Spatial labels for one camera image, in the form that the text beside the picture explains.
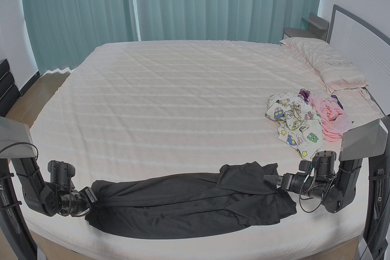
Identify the cream pillow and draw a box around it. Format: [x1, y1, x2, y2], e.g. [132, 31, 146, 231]
[280, 36, 369, 94]

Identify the black cable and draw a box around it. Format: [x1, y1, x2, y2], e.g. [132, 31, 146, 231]
[0, 143, 39, 175]
[299, 189, 324, 214]

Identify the grey bedside table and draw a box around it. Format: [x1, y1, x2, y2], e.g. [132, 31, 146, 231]
[283, 12, 330, 43]

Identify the pink garment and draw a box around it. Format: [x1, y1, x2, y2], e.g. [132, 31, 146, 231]
[299, 89, 354, 142]

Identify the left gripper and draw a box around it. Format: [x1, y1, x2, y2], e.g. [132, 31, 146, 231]
[71, 186, 99, 217]

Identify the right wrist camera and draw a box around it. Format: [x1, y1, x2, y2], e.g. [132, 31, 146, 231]
[299, 160, 313, 175]

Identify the bed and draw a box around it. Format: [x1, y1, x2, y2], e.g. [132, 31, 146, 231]
[19, 4, 390, 260]

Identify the white printed pyjama top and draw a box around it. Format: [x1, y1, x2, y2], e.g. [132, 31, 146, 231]
[264, 91, 324, 160]

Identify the dark grey chest of drawers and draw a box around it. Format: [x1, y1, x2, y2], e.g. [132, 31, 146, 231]
[0, 58, 22, 114]

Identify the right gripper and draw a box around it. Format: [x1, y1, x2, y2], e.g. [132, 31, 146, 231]
[279, 172, 305, 193]

